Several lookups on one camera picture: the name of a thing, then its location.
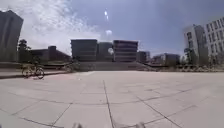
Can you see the wide stone steps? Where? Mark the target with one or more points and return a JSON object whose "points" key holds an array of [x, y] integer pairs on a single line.
{"points": [[110, 66]]}

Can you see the twin-block glass building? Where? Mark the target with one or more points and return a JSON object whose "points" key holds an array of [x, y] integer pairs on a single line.
{"points": [[125, 50]]}

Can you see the small distant building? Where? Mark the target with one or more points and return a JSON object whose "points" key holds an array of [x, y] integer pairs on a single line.
{"points": [[143, 56]]}

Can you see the pale paved plaza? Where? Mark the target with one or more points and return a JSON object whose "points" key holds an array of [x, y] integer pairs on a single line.
{"points": [[116, 96]]}

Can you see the bicycle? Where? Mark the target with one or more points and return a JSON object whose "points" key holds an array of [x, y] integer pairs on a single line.
{"points": [[39, 71], [71, 67]]}

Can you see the low distant building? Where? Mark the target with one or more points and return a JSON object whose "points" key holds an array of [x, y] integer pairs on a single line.
{"points": [[166, 59]]}

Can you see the low dark building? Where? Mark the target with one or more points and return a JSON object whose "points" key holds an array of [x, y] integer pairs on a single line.
{"points": [[50, 55]]}

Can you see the robot's own part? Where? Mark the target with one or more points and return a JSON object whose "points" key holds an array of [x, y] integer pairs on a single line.
{"points": [[76, 125], [140, 125]]}

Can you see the narrow grey tower building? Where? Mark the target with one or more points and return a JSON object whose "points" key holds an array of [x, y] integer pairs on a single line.
{"points": [[196, 43]]}

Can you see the tree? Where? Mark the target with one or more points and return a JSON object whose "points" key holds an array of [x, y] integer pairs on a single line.
{"points": [[23, 50]]}

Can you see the raised kerb strip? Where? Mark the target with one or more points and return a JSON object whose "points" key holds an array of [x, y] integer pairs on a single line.
{"points": [[13, 75]]}

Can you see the large dark grey building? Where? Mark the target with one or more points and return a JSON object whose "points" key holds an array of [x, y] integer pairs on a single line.
{"points": [[10, 35]]}

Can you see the white gridded building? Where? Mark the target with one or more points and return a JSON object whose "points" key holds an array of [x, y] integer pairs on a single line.
{"points": [[216, 36]]}

